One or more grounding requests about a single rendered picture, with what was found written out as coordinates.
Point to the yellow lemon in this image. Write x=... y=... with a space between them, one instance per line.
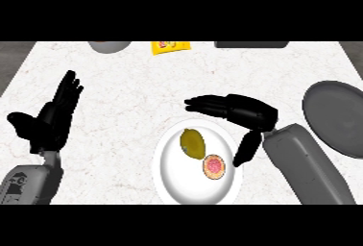
x=193 y=143

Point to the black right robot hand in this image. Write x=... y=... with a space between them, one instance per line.
x=246 y=112

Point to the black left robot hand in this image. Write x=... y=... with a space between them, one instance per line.
x=54 y=120

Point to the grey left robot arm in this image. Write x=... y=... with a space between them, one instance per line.
x=30 y=182

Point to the white plate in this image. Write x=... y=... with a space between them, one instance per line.
x=199 y=161

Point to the grey bowl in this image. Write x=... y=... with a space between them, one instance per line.
x=110 y=46

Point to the dark grey flat object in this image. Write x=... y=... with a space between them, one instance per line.
x=252 y=44

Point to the yellow packet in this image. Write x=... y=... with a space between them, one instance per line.
x=170 y=47

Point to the dark grey pan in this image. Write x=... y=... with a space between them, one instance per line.
x=339 y=117

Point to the pink round fruit slice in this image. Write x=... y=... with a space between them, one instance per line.
x=215 y=166

